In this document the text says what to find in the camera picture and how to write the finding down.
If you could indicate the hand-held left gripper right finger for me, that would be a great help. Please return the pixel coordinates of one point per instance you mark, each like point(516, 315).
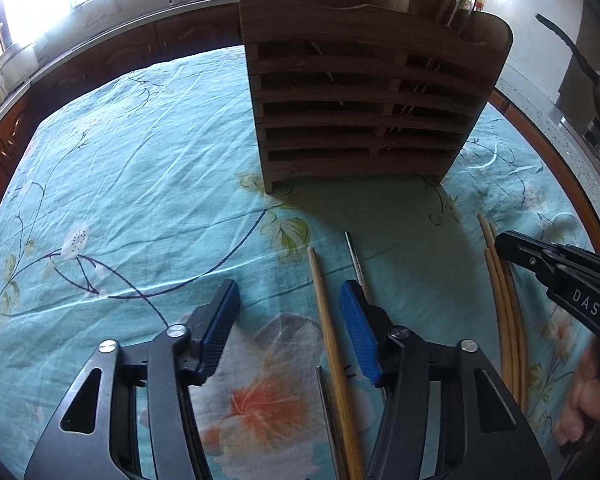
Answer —
point(360, 335)

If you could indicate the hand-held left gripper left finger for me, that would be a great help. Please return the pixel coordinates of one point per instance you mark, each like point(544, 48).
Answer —
point(220, 330)

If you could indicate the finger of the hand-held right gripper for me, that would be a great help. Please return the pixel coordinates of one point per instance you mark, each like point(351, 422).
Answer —
point(522, 255)
point(595, 265)

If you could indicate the wooden chopstick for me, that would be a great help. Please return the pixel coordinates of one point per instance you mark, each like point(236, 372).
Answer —
point(500, 340)
point(519, 340)
point(330, 340)
point(497, 300)

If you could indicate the wooden slatted utensil holder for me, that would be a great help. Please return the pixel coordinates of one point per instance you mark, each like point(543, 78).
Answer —
point(360, 90)

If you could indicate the person's right hand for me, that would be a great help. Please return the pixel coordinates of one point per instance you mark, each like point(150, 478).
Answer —
point(575, 405)

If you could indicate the teal floral tablecloth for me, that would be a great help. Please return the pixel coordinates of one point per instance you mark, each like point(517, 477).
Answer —
point(130, 185)

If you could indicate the white cooking pot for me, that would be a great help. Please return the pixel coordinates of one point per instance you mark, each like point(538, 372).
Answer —
point(12, 62)

